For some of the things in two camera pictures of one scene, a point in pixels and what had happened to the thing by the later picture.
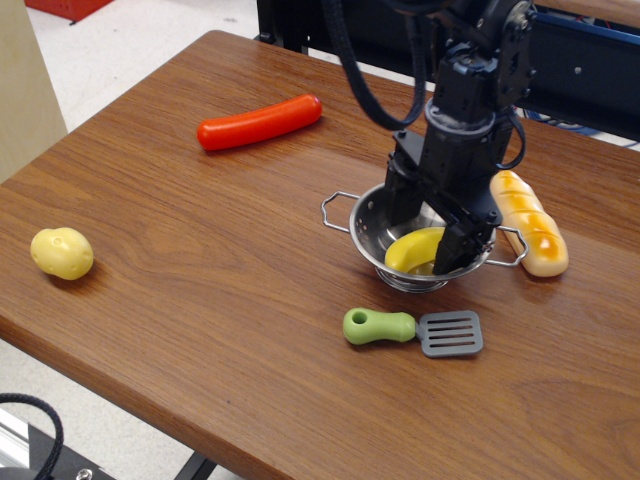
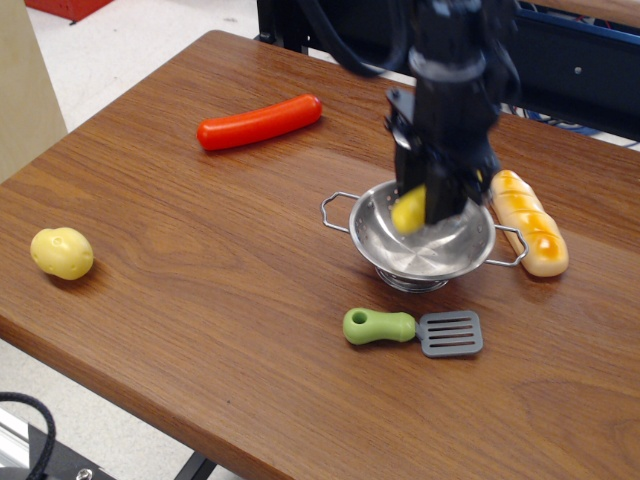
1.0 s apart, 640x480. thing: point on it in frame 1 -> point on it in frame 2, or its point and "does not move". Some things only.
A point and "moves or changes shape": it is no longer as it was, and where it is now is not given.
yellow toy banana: x=414 y=248 moves or changes shape
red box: x=76 y=10 does not move
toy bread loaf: x=532 y=231 does not move
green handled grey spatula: x=456 y=333 does not move
